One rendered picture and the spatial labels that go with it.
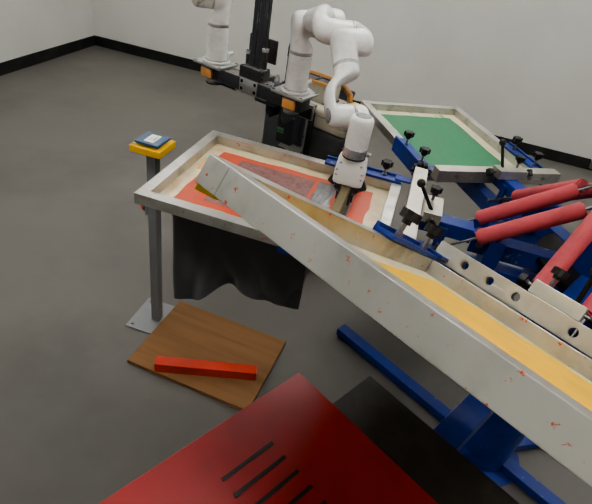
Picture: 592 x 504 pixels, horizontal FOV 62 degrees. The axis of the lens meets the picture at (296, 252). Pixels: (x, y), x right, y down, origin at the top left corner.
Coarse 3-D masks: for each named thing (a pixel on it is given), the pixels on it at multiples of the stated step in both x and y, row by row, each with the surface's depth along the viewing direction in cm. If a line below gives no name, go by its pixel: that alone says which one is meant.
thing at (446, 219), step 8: (448, 216) 160; (424, 224) 158; (440, 224) 157; (448, 224) 156; (456, 224) 156; (464, 224) 157; (472, 224) 158; (448, 232) 158; (456, 232) 157; (464, 232) 156; (472, 232) 155
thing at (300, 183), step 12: (228, 156) 190; (240, 156) 191; (252, 168) 184; (264, 168) 186; (276, 168) 187; (276, 180) 180; (288, 180) 181; (300, 180) 183; (312, 180) 184; (324, 180) 185; (300, 192) 175; (312, 192) 177; (360, 192) 182; (360, 204) 175; (360, 216) 168
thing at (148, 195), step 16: (208, 144) 189; (224, 144) 196; (240, 144) 194; (256, 144) 194; (176, 160) 173; (192, 160) 179; (288, 160) 192; (304, 160) 190; (320, 160) 191; (160, 176) 163; (176, 176) 170; (368, 176) 186; (144, 192) 153; (160, 208) 153; (176, 208) 151; (192, 208) 150; (208, 208) 151; (384, 208) 168; (208, 224) 150; (224, 224) 149; (240, 224) 147
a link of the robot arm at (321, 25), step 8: (312, 8) 176; (320, 8) 164; (328, 8) 167; (304, 16) 181; (312, 16) 167; (320, 16) 163; (328, 16) 165; (336, 16) 180; (344, 16) 181; (304, 24) 182; (312, 24) 166; (320, 24) 163; (328, 24) 163; (336, 24) 164; (344, 24) 165; (352, 24) 166; (312, 32) 183; (320, 32) 164; (328, 32) 164; (320, 40) 166; (328, 40) 166
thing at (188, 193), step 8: (192, 184) 168; (184, 192) 164; (192, 192) 164; (200, 192) 165; (184, 200) 160; (192, 200) 160; (200, 200) 161; (208, 200) 162; (216, 200) 162; (216, 208) 159; (224, 208) 159; (240, 216) 157; (352, 216) 167
